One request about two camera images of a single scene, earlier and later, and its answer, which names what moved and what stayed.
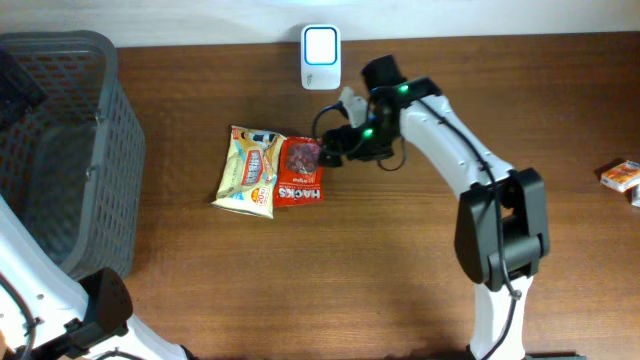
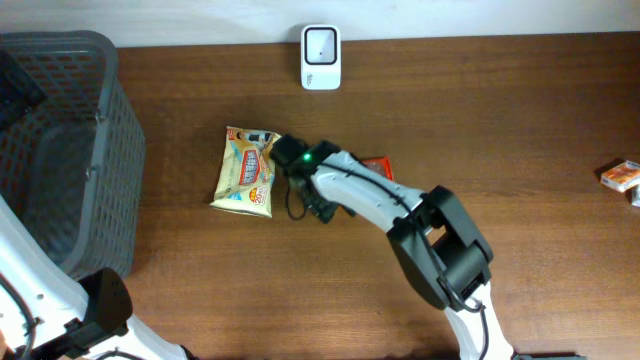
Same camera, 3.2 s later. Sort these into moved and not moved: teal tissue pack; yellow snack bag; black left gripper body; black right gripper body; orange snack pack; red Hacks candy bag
Moved: red Hacks candy bag; black right gripper body
Not moved: yellow snack bag; orange snack pack; teal tissue pack; black left gripper body
